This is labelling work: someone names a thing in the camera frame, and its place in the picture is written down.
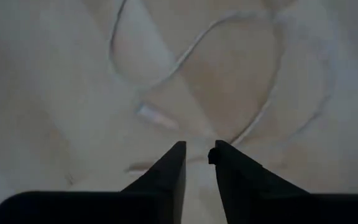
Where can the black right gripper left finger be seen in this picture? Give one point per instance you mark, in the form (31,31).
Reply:
(163,199)

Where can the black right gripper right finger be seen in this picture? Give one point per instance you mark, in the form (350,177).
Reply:
(247,199)

